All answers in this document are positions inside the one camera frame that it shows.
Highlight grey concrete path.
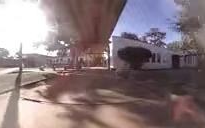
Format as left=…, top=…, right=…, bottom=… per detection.
left=0, top=68, right=205, bottom=128

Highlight thin pole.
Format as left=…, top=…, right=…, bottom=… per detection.
left=18, top=42, right=24, bottom=73

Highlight red roof support frame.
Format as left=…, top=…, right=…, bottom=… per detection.
left=69, top=42, right=108, bottom=68

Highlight white low building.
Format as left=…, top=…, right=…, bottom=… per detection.
left=109, top=35, right=201, bottom=71

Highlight dark round bush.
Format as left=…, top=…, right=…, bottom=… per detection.
left=117, top=46, right=153, bottom=70

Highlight covered walkway roof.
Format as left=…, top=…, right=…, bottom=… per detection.
left=38, top=0, right=128, bottom=54

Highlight long low building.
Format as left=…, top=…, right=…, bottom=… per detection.
left=0, top=52, right=54, bottom=69

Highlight large leafy tree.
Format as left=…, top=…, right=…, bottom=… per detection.
left=168, top=0, right=205, bottom=56

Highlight grey asphalt road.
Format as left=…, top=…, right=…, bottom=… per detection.
left=0, top=68, right=49, bottom=98

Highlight trees behind white building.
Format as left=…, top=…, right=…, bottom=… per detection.
left=120, top=28, right=168, bottom=48

